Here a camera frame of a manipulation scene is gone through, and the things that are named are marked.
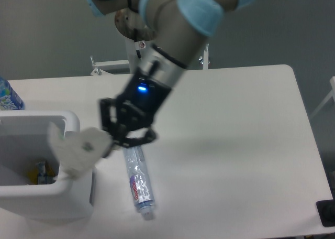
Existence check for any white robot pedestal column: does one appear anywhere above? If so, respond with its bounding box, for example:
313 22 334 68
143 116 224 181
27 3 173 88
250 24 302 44
114 8 158 74

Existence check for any white furniture leg at right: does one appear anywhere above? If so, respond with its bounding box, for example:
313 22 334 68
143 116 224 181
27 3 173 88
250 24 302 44
309 77 334 119

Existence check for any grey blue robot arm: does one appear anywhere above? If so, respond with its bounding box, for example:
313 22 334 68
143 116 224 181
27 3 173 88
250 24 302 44
87 0 254 151

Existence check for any crushed clear plastic bottle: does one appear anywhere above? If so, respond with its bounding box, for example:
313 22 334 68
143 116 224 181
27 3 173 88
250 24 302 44
122 146 155 221

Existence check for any clear plastic wrapper bag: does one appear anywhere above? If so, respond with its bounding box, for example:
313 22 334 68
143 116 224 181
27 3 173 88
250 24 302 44
47 123 113 179

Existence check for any blue labelled water bottle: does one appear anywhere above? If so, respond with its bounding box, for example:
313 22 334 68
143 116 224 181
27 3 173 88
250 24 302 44
1 78 25 111

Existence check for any black clamp at table corner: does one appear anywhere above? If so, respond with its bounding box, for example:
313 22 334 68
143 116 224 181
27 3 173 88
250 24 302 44
316 199 334 227

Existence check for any yellow blue trash in can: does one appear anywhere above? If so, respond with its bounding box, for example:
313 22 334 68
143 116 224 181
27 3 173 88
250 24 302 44
27 160 56 185

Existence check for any white plastic trash can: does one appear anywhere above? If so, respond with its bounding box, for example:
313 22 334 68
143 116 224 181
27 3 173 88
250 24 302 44
1 110 95 220

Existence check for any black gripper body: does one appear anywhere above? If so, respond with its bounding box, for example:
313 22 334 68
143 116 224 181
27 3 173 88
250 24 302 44
116 68 172 131

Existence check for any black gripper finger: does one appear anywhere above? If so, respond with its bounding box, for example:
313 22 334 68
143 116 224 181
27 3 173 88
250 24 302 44
112 127 158 151
99 97 126 145

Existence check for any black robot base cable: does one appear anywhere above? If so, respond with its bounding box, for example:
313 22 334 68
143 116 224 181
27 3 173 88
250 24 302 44
132 28 143 60

